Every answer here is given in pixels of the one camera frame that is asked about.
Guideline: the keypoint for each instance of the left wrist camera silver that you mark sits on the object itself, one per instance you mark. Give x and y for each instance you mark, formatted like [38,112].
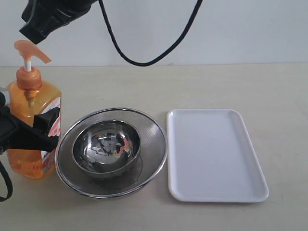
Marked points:
[4,97]

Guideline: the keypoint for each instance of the orange dish soap pump bottle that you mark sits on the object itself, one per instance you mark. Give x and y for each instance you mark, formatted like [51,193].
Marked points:
[31,95]

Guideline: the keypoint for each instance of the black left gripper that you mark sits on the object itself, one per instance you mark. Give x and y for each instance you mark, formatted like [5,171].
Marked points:
[16,134]

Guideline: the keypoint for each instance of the white rectangular plastic tray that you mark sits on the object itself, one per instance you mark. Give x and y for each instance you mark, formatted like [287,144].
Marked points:
[211,158]

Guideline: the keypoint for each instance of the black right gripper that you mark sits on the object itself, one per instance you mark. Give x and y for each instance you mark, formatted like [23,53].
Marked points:
[45,16]

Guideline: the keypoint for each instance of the small stainless steel bowl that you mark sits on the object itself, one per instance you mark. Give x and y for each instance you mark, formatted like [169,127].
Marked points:
[107,149]

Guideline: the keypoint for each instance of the steel mesh colander basket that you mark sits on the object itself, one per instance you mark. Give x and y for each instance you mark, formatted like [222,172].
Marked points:
[154,147]

